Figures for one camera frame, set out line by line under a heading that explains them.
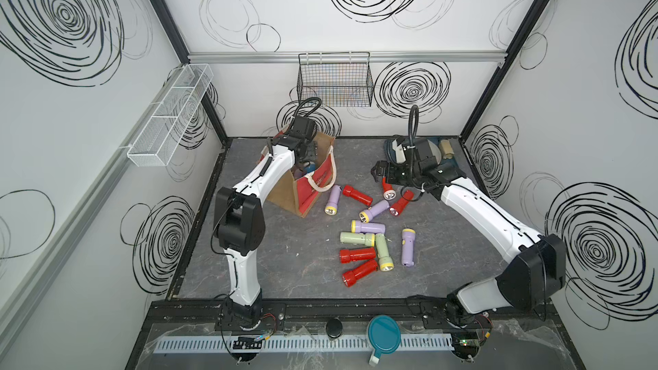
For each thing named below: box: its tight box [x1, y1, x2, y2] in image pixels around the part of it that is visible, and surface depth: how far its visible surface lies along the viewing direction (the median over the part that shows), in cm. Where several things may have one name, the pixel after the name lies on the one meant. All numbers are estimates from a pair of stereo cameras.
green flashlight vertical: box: [375, 232, 395, 272], surface depth 85 cm
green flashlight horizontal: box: [339, 231, 376, 248], surface depth 88 cm
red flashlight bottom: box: [341, 259, 378, 287], surface depth 81 cm
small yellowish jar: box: [440, 139, 455, 160], surface depth 114 cm
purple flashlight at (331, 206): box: [323, 184, 342, 216], surface depth 98 cm
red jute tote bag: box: [266, 131, 337, 218], surface depth 89 cm
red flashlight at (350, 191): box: [342, 185, 374, 207], surface depth 100 cm
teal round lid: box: [367, 315, 402, 360], surface depth 66 cm
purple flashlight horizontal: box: [351, 220, 387, 234], surface depth 91 cm
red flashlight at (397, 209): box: [388, 190, 414, 217], surface depth 96 cm
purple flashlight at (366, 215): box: [358, 199, 391, 224], surface depth 96 cm
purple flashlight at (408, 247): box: [400, 227, 416, 267], surface depth 86 cm
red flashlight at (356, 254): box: [338, 247, 377, 264], surface depth 85 cm
